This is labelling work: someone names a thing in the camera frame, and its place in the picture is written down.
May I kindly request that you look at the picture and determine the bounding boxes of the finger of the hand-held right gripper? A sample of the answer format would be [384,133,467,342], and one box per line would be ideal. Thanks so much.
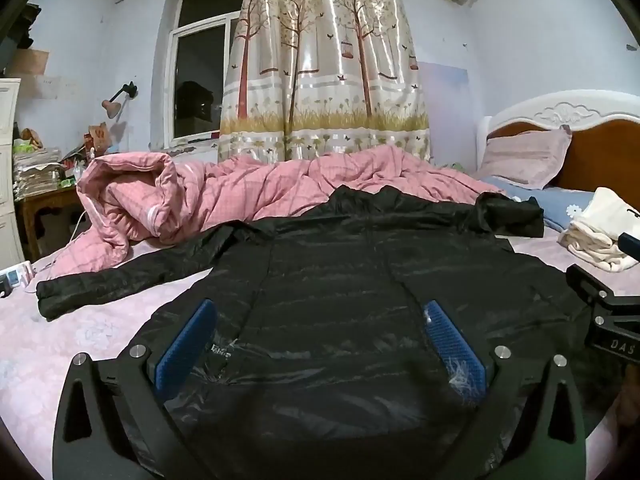
[617,231,640,262]
[566,264,618,313]

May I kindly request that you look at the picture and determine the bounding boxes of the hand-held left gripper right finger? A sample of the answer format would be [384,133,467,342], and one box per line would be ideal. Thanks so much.
[422,300,586,480]

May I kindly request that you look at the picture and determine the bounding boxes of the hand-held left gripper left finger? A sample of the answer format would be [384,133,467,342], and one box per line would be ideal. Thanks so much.
[52,299,221,480]

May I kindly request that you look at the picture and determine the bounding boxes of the black puffer jacket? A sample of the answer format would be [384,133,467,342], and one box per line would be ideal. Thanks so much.
[36,185,621,480]

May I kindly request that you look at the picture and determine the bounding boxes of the cream folded clothes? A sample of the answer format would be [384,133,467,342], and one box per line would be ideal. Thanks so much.
[557,187,640,273]

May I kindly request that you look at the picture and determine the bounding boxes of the blue floral pillow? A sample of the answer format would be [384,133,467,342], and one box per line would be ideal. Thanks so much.
[482,177,601,233]

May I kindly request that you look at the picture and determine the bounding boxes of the pink pillow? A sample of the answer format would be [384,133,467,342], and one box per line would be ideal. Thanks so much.
[472,125,573,191]

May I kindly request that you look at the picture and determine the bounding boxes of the bed with pink sheet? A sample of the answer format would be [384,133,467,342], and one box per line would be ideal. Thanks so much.
[0,220,640,480]

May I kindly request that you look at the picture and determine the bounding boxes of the pink checked quilt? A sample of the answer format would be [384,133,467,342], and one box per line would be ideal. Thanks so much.
[50,147,506,281]

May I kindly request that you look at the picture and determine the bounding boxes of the white and wooden headboard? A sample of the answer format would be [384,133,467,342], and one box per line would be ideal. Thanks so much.
[475,90,640,196]

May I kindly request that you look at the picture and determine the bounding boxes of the white power strip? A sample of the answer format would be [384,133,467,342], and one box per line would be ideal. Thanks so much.
[0,261,36,288]

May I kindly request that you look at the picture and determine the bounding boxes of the wooden nightstand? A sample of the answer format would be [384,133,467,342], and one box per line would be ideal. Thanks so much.
[17,185,86,261]

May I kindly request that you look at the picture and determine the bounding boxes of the stack of papers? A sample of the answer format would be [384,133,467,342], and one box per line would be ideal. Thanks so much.
[12,147,63,196]

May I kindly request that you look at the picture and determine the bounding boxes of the white drawer cabinet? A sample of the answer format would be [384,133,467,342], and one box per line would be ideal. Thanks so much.
[0,78,26,271]

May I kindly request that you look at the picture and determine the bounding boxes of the white framed window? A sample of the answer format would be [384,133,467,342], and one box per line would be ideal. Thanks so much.
[162,0,251,146]

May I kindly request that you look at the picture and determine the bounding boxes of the tree print curtain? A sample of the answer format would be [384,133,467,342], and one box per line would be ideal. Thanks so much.
[218,0,432,163]

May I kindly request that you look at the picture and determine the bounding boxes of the cardboard box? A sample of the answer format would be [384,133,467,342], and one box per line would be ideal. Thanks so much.
[10,49,51,76]

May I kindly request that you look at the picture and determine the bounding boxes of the white cable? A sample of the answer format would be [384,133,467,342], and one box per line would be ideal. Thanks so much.
[35,210,88,281]

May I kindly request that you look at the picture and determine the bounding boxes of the wall mounted lamp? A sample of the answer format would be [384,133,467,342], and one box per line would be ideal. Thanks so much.
[101,81,139,121]

